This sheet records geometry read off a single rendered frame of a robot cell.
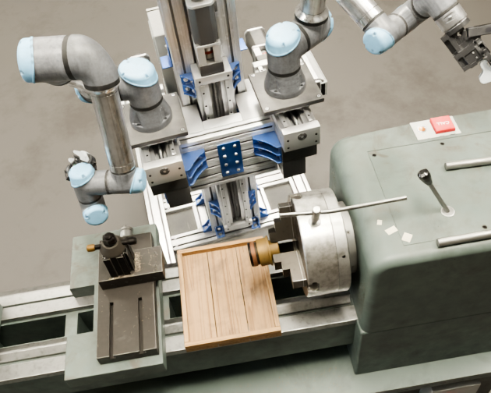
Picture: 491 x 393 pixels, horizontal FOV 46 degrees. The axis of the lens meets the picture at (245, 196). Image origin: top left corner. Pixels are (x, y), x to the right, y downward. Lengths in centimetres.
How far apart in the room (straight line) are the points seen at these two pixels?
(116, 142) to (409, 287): 91
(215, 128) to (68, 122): 202
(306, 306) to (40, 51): 110
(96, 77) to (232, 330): 86
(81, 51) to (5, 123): 271
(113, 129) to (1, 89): 294
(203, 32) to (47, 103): 241
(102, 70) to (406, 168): 89
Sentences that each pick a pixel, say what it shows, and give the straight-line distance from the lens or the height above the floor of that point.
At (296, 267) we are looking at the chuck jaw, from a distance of 169.
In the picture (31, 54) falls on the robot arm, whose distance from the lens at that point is 158.
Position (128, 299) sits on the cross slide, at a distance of 187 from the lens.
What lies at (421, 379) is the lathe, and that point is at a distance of 218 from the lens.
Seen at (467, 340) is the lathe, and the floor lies 67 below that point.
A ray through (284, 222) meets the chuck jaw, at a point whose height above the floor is 116.
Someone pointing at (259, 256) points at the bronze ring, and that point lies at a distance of 171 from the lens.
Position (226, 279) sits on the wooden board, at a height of 89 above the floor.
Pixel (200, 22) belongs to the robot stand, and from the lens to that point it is 194.
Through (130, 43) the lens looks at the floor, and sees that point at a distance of 454.
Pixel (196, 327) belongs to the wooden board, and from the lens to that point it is 187.
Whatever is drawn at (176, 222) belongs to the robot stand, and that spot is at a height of 21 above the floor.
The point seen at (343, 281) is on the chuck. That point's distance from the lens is 167.
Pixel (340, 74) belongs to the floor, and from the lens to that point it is 400.
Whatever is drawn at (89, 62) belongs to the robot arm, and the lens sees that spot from 154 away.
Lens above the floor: 254
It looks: 51 degrees down
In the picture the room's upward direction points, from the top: 8 degrees counter-clockwise
